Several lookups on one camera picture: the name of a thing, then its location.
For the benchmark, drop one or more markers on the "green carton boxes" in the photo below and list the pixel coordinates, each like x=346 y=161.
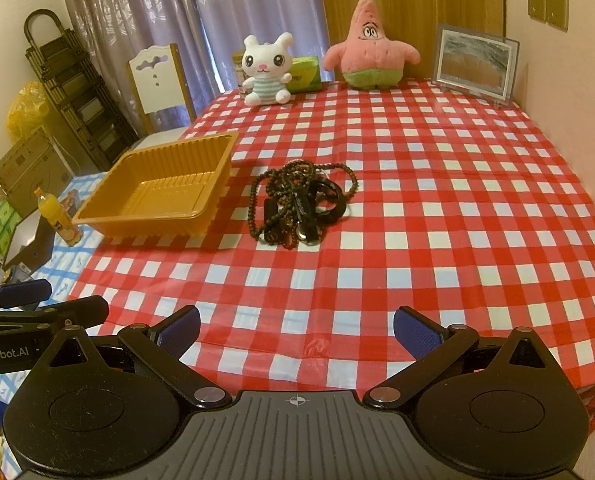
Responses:
x=9 y=219

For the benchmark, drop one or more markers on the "orange juice bottle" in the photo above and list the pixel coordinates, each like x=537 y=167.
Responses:
x=57 y=217

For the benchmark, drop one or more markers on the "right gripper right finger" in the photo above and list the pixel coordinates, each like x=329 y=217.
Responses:
x=436 y=350

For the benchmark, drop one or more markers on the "cardboard box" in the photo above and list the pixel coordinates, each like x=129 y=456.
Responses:
x=35 y=162

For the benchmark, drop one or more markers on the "open brown box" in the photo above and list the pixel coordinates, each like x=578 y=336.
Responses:
x=32 y=243

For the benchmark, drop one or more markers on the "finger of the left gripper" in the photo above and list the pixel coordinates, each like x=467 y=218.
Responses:
x=25 y=293
x=87 y=312

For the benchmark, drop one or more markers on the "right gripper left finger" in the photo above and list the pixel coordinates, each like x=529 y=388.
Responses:
x=159 y=348

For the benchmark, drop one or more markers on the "red checkered tablecloth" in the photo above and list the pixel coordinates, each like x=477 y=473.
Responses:
x=464 y=211

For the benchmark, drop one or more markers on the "green tissue pack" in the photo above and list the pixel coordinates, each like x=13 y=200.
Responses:
x=305 y=72

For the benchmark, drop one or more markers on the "pink starfish plush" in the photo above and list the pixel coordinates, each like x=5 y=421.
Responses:
x=367 y=59

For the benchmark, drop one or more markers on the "nut jar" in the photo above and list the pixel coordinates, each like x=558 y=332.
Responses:
x=239 y=72

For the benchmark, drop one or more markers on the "white bunny plush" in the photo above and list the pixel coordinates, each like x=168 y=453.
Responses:
x=267 y=67

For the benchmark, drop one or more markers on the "framed picture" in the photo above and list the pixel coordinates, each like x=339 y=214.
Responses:
x=478 y=63

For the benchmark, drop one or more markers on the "white wooden chair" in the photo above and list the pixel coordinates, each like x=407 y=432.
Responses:
x=158 y=81

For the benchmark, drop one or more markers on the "purple curtain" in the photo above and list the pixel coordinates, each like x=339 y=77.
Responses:
x=207 y=34

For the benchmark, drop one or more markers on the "black folding rack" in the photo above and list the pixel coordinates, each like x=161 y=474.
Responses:
x=79 y=93

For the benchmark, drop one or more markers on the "yellow plastic tray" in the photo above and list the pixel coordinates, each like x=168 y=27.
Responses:
x=167 y=190

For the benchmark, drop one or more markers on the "yellow plastic bag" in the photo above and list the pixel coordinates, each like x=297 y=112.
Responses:
x=27 y=111

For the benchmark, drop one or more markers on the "wall switch plate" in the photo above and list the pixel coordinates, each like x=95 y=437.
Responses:
x=552 y=12

